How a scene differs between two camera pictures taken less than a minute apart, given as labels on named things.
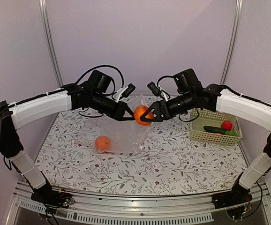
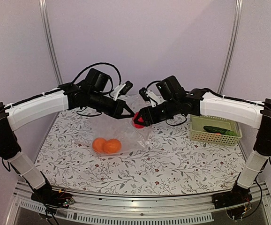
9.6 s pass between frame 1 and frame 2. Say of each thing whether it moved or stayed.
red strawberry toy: moved
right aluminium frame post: stayed
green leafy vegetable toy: stayed
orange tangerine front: moved
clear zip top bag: stayed
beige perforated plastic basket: stayed
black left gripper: stayed
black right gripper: stayed
